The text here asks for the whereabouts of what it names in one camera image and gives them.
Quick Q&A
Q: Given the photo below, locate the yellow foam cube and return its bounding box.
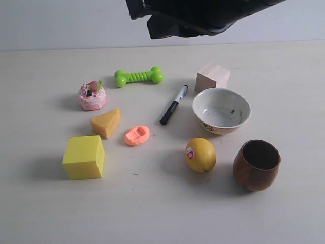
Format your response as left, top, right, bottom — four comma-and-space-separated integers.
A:
62, 135, 105, 180

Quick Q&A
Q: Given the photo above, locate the wooden block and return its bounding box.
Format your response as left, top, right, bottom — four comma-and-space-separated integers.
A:
194, 63, 230, 93

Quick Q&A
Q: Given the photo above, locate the yellow lemon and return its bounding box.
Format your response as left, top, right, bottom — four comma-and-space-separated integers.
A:
185, 138, 216, 173

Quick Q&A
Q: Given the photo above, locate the orange cheese wedge sponge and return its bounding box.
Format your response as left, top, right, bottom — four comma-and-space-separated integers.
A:
90, 109, 121, 139

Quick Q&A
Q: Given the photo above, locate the green toy bone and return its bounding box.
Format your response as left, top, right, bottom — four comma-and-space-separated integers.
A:
114, 66, 164, 88

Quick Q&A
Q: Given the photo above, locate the black marker pen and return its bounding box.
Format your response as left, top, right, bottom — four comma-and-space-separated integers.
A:
159, 85, 188, 125

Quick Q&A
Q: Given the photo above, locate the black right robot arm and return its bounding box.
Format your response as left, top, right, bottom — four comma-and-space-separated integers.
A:
126, 0, 282, 39

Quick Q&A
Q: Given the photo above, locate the brown wooden cup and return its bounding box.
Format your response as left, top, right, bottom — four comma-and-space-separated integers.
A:
233, 139, 281, 192

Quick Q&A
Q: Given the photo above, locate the orange pink toy piece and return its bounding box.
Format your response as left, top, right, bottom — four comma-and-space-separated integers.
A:
124, 125, 150, 146

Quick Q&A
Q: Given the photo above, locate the white ceramic bowl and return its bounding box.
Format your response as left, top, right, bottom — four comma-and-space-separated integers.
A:
192, 88, 251, 135

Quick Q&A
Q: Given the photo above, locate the pink toy cake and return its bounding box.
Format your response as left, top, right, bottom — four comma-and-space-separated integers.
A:
78, 80, 107, 111

